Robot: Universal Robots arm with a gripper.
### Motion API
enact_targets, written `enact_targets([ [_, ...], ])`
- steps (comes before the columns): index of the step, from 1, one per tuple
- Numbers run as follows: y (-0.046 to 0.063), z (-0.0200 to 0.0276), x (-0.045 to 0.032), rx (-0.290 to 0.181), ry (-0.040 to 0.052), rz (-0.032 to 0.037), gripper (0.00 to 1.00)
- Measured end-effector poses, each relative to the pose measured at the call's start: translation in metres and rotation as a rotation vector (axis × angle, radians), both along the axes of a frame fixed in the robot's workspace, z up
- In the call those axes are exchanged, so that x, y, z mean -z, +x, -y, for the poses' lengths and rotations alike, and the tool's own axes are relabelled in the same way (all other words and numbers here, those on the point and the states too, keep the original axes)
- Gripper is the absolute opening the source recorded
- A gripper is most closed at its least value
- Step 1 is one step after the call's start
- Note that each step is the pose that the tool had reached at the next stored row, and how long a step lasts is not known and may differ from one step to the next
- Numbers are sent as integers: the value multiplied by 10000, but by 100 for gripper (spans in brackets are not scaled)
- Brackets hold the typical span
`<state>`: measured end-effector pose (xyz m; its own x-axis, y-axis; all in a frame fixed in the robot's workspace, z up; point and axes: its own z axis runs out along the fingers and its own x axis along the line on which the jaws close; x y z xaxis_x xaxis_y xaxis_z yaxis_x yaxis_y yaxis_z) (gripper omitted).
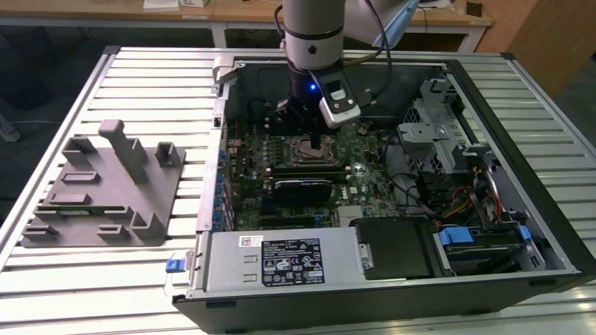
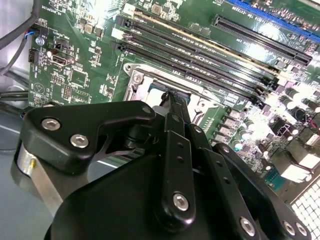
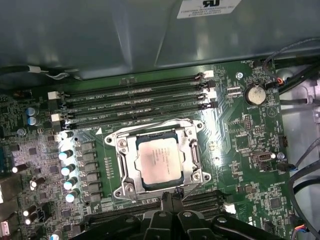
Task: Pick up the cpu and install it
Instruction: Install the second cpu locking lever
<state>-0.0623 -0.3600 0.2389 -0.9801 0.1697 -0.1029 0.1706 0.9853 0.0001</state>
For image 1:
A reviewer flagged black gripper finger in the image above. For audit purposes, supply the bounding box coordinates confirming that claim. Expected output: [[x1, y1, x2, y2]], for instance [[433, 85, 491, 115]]
[[317, 121, 330, 151], [274, 100, 318, 151]]

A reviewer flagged CPU socket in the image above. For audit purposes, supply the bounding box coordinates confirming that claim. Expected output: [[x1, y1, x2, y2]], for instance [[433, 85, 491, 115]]
[[285, 135, 341, 167]]

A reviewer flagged black RAM slot bank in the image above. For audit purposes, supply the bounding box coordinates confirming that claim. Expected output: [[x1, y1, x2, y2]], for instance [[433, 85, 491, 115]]
[[269, 165, 351, 181], [263, 117, 339, 137]]

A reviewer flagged black graphics card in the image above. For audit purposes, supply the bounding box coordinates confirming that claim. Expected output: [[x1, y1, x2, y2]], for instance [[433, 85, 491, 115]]
[[271, 178, 335, 206]]

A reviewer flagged green motherboard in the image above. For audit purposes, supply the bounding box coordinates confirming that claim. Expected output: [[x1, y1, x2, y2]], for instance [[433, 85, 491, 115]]
[[222, 118, 411, 234]]

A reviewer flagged small silver heatsink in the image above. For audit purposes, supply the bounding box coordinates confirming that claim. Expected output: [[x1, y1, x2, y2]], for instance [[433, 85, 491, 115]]
[[337, 205, 366, 221]]

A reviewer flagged silver metal drive cage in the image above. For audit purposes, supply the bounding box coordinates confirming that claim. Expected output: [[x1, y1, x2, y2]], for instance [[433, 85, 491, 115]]
[[395, 78, 503, 175]]

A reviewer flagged black drive bay cover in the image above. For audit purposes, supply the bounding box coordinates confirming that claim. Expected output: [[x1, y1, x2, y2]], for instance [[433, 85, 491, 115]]
[[349, 216, 457, 282]]

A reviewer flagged wooden desk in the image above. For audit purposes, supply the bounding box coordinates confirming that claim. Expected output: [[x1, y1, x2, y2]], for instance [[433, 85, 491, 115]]
[[0, 0, 497, 53]]

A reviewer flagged white box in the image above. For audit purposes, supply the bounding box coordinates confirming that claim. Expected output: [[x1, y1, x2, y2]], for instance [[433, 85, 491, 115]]
[[142, 0, 181, 12]]

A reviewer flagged hard disk in blue carrier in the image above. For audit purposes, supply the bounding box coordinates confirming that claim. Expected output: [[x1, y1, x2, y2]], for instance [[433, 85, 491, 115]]
[[433, 225, 537, 277]]

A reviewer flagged grey power supply unit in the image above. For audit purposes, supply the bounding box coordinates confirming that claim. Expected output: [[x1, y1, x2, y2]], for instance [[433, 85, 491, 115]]
[[185, 228, 361, 300]]

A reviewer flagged grey parts rack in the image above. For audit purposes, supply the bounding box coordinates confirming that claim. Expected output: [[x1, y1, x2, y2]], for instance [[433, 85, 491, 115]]
[[21, 119, 187, 248]]

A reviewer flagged black PC case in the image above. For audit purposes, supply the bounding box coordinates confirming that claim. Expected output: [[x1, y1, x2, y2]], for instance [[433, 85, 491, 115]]
[[171, 54, 586, 334]]

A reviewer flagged wooden cabinet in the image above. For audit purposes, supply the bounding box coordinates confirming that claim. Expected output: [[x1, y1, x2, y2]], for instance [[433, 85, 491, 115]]
[[478, 0, 596, 98]]

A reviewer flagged grey furniture leg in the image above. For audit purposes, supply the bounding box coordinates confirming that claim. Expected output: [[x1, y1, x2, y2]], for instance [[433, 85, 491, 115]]
[[0, 113, 21, 143]]

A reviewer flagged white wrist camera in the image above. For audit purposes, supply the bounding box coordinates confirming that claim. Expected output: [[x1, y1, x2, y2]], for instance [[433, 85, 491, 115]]
[[318, 78, 363, 129]]

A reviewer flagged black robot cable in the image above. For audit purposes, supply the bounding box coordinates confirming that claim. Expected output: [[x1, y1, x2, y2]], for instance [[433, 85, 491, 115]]
[[363, 0, 394, 104]]

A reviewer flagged coloured power wire bundle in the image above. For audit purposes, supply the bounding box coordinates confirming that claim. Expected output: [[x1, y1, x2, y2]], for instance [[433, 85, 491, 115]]
[[435, 166, 509, 228]]

